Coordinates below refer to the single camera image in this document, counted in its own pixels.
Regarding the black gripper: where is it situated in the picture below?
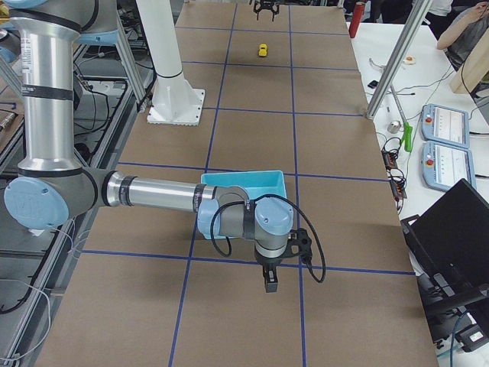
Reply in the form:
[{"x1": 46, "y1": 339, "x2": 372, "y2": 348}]
[
  {"x1": 251, "y1": 0, "x2": 280, "y2": 21},
  {"x1": 259, "y1": 228, "x2": 313, "y2": 293}
]

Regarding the yellow beetle toy car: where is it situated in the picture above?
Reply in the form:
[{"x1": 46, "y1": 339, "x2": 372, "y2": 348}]
[{"x1": 257, "y1": 44, "x2": 268, "y2": 57}]

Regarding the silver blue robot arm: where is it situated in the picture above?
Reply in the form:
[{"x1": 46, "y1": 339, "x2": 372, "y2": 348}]
[{"x1": 4, "y1": 1, "x2": 321, "y2": 292}]

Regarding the fried egg toy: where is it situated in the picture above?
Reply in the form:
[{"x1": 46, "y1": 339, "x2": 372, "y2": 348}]
[{"x1": 403, "y1": 56, "x2": 416, "y2": 65}]

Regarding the light blue plastic bin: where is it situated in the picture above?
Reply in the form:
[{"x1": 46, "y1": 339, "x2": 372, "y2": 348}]
[{"x1": 197, "y1": 171, "x2": 293, "y2": 240}]

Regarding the red cylinder tube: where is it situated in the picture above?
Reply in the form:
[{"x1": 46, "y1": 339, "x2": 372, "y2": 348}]
[{"x1": 348, "y1": 2, "x2": 365, "y2": 38}]

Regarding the small black phone device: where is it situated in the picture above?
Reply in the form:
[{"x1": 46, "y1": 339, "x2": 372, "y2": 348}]
[{"x1": 368, "y1": 80, "x2": 378, "y2": 89}]

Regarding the small silver metal weight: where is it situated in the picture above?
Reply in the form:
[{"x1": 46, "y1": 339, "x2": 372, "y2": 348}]
[{"x1": 387, "y1": 120, "x2": 403, "y2": 135}]

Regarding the black laptop on stand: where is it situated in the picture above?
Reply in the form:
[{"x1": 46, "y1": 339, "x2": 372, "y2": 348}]
[{"x1": 403, "y1": 179, "x2": 488, "y2": 333}]

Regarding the long reacher grabber tool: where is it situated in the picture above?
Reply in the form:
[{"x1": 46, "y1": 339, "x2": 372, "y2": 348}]
[{"x1": 366, "y1": 58, "x2": 413, "y2": 153}]

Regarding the seated person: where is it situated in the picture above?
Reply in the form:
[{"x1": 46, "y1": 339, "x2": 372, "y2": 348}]
[{"x1": 437, "y1": 2, "x2": 488, "y2": 94}]

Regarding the near teach pendant tablet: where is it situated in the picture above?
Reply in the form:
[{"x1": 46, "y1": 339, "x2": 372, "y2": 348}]
[{"x1": 421, "y1": 141, "x2": 477, "y2": 191}]

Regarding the teach pendant tablet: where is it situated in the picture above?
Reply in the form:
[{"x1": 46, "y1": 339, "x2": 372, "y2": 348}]
[
  {"x1": 421, "y1": 141, "x2": 477, "y2": 191},
  {"x1": 420, "y1": 103, "x2": 470, "y2": 148}
]

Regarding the far teach pendant tablet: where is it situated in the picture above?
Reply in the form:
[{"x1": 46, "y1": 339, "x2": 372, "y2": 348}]
[{"x1": 420, "y1": 103, "x2": 470, "y2": 148}]

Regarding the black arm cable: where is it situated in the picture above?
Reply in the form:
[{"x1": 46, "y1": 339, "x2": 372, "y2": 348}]
[{"x1": 212, "y1": 194, "x2": 328, "y2": 284}]

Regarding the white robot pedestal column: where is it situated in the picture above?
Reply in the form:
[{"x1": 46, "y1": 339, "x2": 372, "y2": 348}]
[{"x1": 137, "y1": 0, "x2": 206, "y2": 126}]

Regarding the aluminium frame post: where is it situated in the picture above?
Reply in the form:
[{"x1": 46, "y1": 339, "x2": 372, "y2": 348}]
[{"x1": 365, "y1": 0, "x2": 432, "y2": 120}]

